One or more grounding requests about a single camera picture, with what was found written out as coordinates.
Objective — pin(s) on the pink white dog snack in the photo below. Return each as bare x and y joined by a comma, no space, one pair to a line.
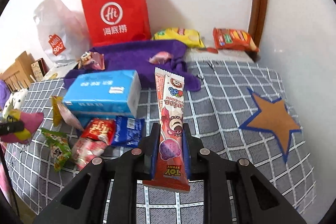
92,61

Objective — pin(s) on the green orange snack packet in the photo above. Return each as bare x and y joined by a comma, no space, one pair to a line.
59,148

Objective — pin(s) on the red Toy Story stick snack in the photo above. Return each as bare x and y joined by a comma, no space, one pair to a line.
170,171

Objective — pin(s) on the yellow rice cracker packet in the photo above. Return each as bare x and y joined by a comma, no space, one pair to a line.
62,113

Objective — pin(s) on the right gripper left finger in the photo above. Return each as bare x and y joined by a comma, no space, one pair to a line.
105,190

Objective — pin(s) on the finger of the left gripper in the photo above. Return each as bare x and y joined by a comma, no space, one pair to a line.
11,127

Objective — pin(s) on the red Haidilao paper bag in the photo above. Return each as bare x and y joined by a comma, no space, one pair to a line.
116,21

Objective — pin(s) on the white Miniso plastic bag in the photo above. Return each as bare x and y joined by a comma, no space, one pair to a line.
62,36

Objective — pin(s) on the red festive snack packet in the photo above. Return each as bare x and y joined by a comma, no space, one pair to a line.
100,129

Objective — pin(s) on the small pink candy packet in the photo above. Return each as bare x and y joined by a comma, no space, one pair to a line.
160,58

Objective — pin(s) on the orange star patch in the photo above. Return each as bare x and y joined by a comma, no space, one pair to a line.
272,117

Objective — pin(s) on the blue tissue pack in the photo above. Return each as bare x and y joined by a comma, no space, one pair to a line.
104,94

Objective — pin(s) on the orange cracker pack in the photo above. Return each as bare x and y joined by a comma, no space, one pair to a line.
232,39

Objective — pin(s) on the purple towel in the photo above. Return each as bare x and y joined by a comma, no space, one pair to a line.
136,55

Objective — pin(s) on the grey checked bed cover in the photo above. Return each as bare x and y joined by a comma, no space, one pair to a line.
214,115

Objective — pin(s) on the yellow chips bag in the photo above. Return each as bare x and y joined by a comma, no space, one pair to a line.
189,37

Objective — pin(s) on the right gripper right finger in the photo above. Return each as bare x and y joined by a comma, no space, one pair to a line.
234,191

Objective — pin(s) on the blue snack packet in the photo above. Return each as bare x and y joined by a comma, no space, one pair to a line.
129,132

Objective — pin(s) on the pink yellow snack packet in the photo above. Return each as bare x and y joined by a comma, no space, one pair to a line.
32,122

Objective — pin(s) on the pale pink snack packet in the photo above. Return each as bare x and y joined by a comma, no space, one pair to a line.
84,150

